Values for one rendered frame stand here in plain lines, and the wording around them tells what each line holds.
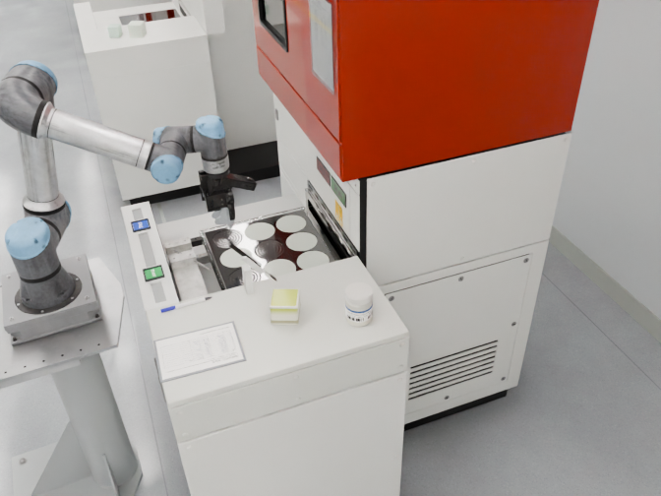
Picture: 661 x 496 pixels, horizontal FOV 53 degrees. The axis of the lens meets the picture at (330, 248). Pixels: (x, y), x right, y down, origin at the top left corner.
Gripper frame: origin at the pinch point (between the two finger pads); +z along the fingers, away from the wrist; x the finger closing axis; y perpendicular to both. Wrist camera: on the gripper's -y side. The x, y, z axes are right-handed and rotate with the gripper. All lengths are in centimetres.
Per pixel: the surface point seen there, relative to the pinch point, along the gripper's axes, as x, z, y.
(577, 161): -48, 49, -182
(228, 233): -11.5, 11.3, -0.8
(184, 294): 10.1, 13.2, 19.3
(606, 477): 71, 102, -109
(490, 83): 26, -42, -69
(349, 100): 24, -44, -29
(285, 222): -9.1, 11.3, -19.9
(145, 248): -7.1, 5.6, 26.2
